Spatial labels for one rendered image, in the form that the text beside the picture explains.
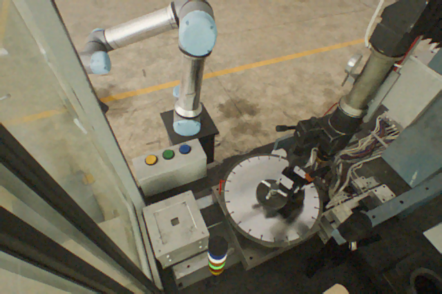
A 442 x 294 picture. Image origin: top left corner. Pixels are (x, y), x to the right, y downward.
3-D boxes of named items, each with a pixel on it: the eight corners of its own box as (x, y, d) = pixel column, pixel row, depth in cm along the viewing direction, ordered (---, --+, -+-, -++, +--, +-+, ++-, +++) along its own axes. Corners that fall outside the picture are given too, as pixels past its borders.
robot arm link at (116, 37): (205, -19, 87) (83, 25, 94) (207, -7, 80) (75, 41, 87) (215, 12, 96) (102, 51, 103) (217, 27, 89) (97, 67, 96)
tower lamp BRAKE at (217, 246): (212, 263, 56) (212, 259, 54) (204, 244, 59) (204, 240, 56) (230, 255, 58) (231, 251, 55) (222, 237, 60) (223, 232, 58)
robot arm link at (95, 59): (108, 41, 89) (76, 41, 88) (102, 59, 82) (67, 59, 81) (114, 60, 95) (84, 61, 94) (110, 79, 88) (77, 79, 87)
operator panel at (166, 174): (145, 198, 106) (137, 180, 94) (139, 177, 112) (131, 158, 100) (207, 176, 114) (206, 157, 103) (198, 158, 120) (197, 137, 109)
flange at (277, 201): (252, 183, 90) (253, 179, 88) (281, 178, 92) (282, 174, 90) (260, 211, 84) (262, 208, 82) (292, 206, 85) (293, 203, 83)
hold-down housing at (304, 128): (289, 169, 79) (308, 126, 63) (282, 157, 82) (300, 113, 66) (304, 166, 81) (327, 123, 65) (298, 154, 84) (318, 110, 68)
